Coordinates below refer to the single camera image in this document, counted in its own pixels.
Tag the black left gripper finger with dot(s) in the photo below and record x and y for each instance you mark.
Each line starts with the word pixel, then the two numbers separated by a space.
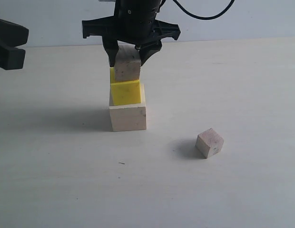
pixel 11 58
pixel 12 35

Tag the small natural wooden cube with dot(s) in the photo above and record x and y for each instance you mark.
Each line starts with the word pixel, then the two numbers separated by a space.
pixel 209 143

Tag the yellow painted wooden cube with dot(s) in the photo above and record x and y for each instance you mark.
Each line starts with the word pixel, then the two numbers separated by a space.
pixel 125 92

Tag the medium natural wooden cube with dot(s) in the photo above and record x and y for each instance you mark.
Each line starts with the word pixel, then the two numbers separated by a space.
pixel 128 64

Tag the large natural wooden cube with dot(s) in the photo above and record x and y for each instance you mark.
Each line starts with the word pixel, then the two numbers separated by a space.
pixel 129 117

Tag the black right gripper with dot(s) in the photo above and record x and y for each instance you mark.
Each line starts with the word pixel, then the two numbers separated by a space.
pixel 133 22

